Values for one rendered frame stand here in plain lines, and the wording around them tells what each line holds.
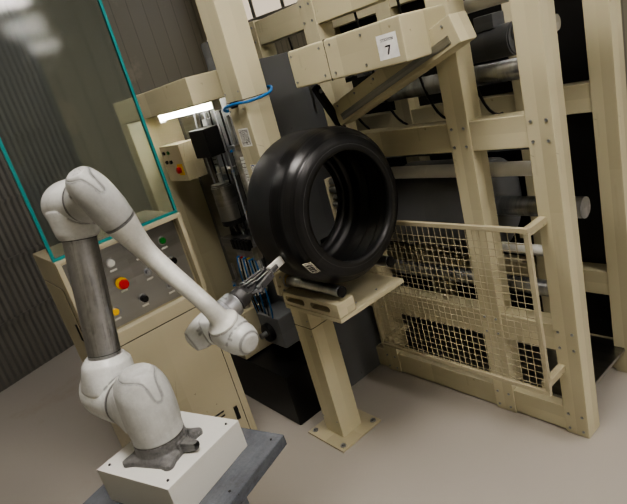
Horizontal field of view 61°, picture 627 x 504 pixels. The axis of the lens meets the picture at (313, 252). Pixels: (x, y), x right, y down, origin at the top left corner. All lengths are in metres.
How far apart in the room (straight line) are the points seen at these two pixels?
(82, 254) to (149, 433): 0.56
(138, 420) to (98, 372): 0.22
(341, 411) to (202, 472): 1.14
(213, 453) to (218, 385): 0.98
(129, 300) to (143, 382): 0.85
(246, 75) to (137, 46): 4.07
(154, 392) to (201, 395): 1.01
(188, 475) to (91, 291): 0.61
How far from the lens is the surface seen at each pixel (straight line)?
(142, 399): 1.62
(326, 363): 2.54
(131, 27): 6.24
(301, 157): 1.88
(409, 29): 1.91
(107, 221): 1.59
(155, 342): 2.45
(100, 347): 1.77
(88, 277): 1.73
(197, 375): 2.58
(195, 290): 1.63
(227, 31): 2.20
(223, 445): 1.73
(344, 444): 2.70
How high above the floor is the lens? 1.70
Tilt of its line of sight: 18 degrees down
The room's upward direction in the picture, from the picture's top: 16 degrees counter-clockwise
